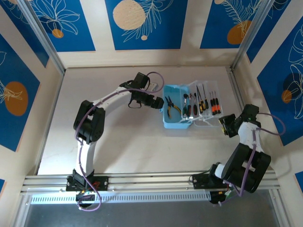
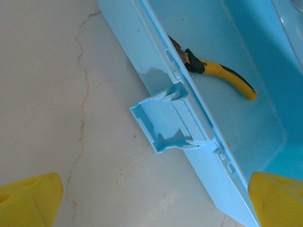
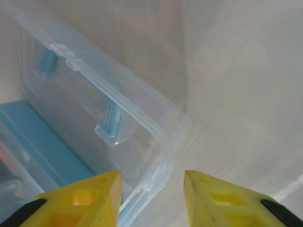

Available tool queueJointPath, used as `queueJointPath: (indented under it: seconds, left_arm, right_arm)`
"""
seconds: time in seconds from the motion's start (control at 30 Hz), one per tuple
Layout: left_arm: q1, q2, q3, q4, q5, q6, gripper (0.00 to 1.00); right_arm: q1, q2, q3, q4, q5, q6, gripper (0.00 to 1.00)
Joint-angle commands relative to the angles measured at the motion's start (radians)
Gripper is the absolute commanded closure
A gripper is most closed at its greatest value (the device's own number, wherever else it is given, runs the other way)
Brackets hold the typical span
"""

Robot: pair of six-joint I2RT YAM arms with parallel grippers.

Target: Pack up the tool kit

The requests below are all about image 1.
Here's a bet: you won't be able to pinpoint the green black handled ratchet driver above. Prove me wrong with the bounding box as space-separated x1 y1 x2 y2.
182 93 188 117

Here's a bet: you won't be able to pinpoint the aluminium frame strut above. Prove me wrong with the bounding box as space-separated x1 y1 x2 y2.
268 189 288 227
13 195 33 227

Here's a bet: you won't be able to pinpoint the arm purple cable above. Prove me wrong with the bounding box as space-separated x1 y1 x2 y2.
219 113 286 206
74 71 165 211

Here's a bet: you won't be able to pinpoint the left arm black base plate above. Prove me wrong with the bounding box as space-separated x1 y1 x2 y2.
65 174 109 192

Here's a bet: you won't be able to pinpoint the aluminium frame post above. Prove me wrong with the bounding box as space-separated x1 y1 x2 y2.
18 0 66 75
230 0 277 71

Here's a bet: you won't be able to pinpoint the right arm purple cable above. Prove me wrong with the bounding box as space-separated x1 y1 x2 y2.
219 113 286 206

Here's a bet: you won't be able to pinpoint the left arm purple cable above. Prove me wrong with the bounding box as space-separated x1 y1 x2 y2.
74 71 165 211

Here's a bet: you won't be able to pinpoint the clear plastic tool box tray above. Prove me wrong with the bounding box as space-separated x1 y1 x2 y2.
181 80 224 128

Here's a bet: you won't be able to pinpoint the aluminium mounting rail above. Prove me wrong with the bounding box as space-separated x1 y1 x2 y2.
20 170 281 196

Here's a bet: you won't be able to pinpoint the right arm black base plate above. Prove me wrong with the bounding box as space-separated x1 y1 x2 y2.
191 173 225 190

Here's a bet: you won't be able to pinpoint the white slotted cable duct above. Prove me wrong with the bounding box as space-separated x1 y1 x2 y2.
30 191 212 204

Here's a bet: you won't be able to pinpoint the yellow handled long-nose pliers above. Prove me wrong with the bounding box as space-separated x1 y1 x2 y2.
165 95 182 118

